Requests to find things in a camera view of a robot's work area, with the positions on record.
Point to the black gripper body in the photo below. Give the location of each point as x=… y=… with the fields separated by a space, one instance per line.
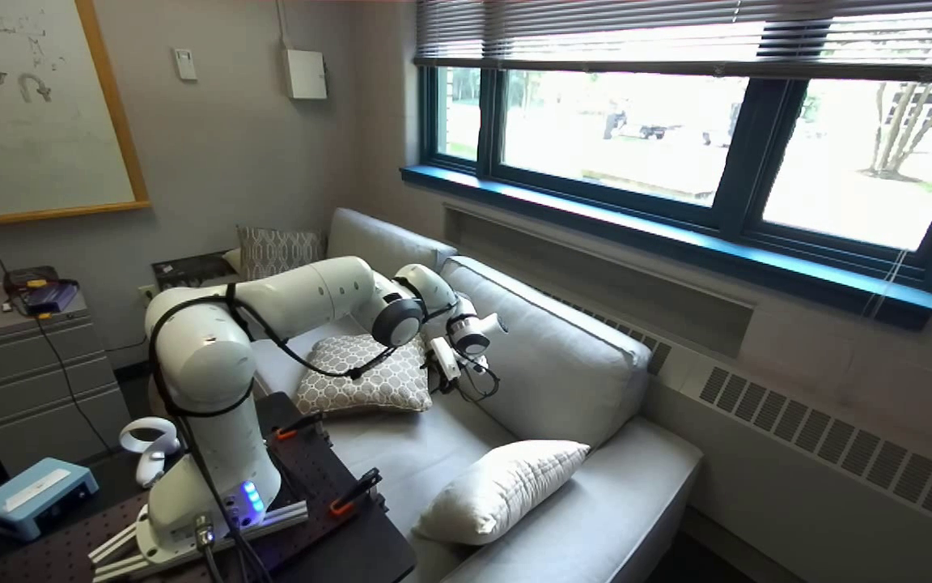
x=472 y=344

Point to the beige lattice patterned pillow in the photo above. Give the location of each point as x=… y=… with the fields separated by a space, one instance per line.
x=365 y=384

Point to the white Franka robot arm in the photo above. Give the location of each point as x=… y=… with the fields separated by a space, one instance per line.
x=208 y=367

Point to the grey couch back cushion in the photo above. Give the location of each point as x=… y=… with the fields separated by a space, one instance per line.
x=381 y=238
x=552 y=357

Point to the plain white pillow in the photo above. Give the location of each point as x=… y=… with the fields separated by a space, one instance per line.
x=501 y=490

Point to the grey fabric couch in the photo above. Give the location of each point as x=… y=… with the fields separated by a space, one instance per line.
x=597 y=507

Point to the black orange clamp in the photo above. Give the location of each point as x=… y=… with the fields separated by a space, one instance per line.
x=297 y=430
x=354 y=493

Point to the black robot table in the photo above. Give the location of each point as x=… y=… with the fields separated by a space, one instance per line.
x=315 y=539

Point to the metal robot mounting plate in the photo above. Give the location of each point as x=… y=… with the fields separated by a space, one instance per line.
x=272 y=521

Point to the dark side table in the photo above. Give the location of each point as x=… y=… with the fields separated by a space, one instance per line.
x=197 y=269

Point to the white VR controller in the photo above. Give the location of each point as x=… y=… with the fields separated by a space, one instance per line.
x=147 y=439

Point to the wide blue framed window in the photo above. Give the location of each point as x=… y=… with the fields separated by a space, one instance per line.
x=744 y=140

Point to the grey window blinds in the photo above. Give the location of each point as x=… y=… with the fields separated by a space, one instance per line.
x=648 y=27

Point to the black box device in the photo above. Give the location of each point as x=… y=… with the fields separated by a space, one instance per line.
x=40 y=292

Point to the grey drawer cabinet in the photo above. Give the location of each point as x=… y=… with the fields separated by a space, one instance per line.
x=34 y=376

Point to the light blue box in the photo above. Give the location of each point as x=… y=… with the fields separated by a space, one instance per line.
x=30 y=497

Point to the wood framed whiteboard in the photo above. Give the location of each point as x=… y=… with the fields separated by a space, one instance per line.
x=23 y=109

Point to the light wrist camera box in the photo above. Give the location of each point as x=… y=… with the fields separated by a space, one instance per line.
x=446 y=362

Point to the white wall box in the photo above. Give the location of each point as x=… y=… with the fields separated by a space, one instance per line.
x=306 y=74

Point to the wall radiator with grille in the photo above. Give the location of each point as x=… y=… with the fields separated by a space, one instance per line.
x=809 y=433

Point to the white wall thermostat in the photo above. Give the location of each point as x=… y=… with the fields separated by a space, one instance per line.
x=187 y=65

